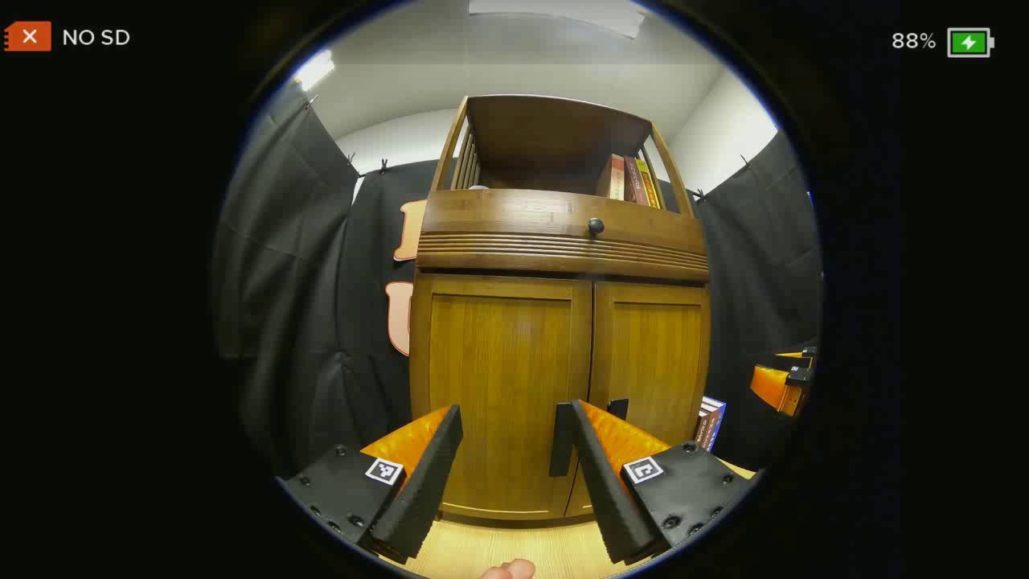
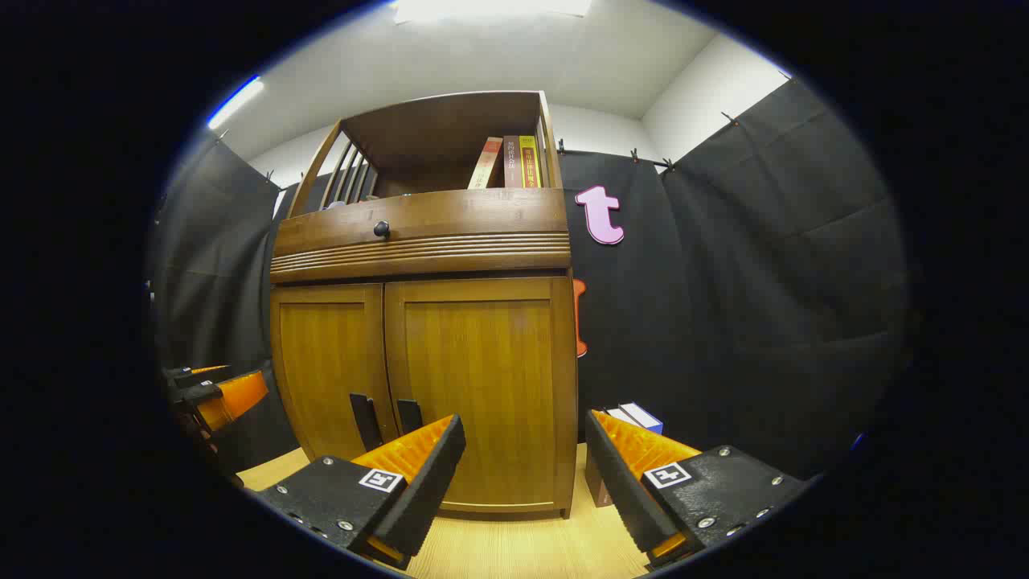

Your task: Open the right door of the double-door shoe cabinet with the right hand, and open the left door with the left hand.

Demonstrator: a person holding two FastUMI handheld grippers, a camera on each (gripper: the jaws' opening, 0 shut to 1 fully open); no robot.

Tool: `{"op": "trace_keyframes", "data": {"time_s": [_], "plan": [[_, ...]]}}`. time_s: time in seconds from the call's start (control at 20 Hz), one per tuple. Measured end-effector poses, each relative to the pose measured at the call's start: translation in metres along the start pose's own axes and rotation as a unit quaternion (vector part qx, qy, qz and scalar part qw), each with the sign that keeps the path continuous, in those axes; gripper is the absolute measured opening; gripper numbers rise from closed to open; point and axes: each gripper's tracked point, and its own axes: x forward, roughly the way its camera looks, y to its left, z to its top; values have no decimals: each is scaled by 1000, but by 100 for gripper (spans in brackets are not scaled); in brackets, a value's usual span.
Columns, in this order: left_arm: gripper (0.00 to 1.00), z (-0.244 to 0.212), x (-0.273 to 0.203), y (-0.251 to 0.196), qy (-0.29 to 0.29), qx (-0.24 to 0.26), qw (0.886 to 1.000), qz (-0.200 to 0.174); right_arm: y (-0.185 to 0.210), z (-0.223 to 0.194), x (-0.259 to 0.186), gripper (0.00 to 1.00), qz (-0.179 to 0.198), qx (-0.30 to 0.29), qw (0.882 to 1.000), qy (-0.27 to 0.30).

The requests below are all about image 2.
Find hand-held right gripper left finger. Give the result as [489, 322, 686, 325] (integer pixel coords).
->
[256, 414, 467, 570]

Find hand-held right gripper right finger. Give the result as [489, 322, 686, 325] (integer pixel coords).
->
[584, 409, 809, 570]

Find wooden cabinet door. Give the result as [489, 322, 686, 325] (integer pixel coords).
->
[384, 277, 568, 511]
[271, 283, 399, 463]

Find wooden double-door shoe cabinet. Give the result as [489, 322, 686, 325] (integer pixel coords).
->
[269, 90, 580, 519]

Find brown book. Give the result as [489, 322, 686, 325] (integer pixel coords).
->
[584, 406, 640, 509]

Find white and blue book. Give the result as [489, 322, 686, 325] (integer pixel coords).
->
[619, 402, 665, 436]

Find black backdrop cloth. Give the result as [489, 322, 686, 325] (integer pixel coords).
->
[149, 76, 913, 483]

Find wooden drawer with black knob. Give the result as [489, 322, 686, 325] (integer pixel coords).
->
[272, 187, 572, 284]

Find beige and red book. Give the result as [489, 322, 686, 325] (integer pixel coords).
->
[468, 137, 504, 190]

